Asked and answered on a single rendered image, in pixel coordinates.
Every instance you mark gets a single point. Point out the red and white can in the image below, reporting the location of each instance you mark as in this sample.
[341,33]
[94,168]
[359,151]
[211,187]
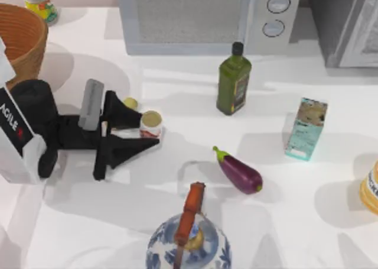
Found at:
[151,124]

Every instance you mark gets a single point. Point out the large microwave knob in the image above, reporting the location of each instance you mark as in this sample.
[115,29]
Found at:
[278,3]

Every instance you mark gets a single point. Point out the orange wicker basket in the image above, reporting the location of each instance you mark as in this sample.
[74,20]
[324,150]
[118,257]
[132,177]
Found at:
[25,41]

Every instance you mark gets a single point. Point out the green bottle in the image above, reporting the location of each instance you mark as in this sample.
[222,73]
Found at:
[233,79]

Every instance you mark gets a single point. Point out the teal carton box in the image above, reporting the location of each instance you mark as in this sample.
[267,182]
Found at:
[305,130]

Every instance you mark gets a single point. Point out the small yellow-topped can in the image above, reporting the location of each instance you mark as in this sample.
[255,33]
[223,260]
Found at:
[130,103]

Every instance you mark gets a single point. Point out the purple eggplant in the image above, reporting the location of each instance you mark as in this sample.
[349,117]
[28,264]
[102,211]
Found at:
[240,173]

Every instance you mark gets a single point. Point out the small microwave knob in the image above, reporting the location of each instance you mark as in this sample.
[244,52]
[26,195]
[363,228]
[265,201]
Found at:
[273,28]

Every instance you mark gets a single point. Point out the pale grey rounded box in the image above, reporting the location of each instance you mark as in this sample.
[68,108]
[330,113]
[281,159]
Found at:
[91,105]

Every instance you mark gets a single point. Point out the blue and white teapot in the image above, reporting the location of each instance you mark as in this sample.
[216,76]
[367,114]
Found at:
[189,245]

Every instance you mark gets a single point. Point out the yellow jar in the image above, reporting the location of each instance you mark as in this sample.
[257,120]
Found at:
[370,189]

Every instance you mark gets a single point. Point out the yellow bottle with red cap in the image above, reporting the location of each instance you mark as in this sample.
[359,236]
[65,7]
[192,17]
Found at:
[39,6]

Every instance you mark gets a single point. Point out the pale microwave oven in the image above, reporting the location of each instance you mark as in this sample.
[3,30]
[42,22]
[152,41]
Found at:
[189,17]

